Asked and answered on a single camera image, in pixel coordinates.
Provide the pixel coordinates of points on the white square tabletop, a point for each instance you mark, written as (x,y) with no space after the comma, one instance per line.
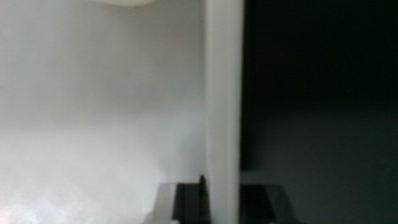
(120,97)

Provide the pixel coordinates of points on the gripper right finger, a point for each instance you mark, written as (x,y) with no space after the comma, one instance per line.
(265,205)

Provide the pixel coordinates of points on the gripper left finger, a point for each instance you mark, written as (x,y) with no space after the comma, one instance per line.
(182,203)

